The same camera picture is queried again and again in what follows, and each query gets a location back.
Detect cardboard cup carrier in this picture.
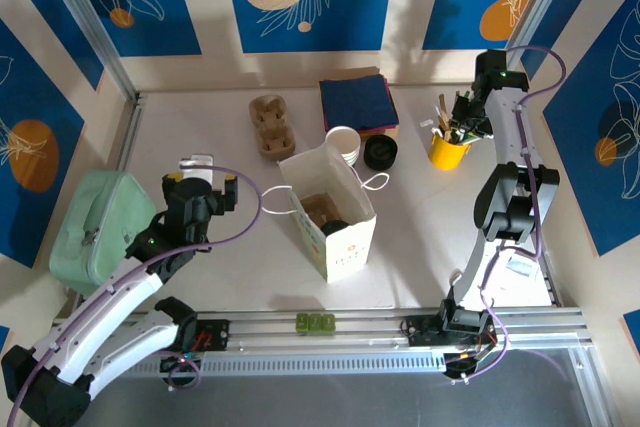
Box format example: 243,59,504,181
298,193,344,228

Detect stack of black cup lids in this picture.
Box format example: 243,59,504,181
363,134,400,171

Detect dark blue paper napkins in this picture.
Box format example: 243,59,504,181
318,74,400,131

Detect black cup lid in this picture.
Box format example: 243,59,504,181
322,219,351,238

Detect white paper takeout bag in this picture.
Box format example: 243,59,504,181
261,142,390,284

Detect yellow holder cup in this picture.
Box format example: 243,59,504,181
428,126,473,171

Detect pink paper napkins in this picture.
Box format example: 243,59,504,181
358,121,401,136

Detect stack of cardboard cup carriers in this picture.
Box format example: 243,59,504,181
248,94,296,162

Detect mint green zip bag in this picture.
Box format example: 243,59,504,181
48,170,158,298

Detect stack of paper cups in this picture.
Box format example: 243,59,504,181
324,125,362,168

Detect green button block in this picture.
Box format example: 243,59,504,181
295,312,336,337

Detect grey metal sheet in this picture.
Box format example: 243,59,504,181
29,346,619,427

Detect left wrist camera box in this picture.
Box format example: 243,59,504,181
177,153,215,182

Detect aluminium side rail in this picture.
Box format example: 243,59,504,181
537,236,565,307
115,90,149,174

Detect aluminium frame post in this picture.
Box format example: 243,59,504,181
37,0,147,104
487,0,576,98

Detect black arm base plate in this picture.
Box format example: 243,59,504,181
138,319,231,354
402,314,501,348

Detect grey slotted cable duct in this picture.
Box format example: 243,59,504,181
63,350,449,379

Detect aluminium frame rails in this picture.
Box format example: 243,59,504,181
42,305,594,362

